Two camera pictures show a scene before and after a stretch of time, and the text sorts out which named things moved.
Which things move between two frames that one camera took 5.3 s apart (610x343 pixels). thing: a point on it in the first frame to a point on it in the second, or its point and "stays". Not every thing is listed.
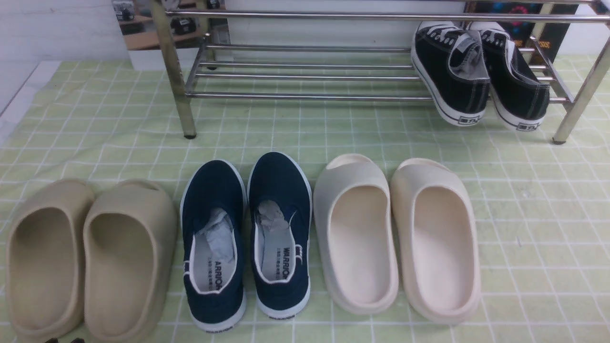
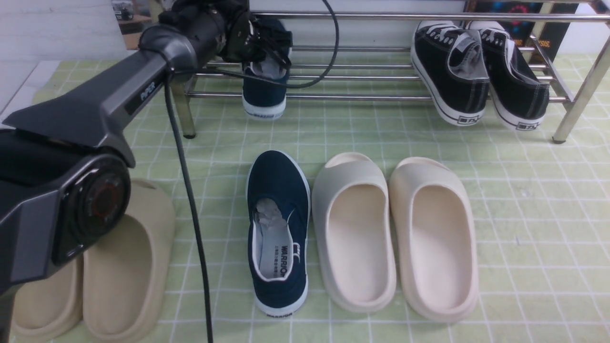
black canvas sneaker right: (519, 96) stays
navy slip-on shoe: (214, 240) to (262, 99)
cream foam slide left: (353, 209) stays
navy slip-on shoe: (279, 205) stays
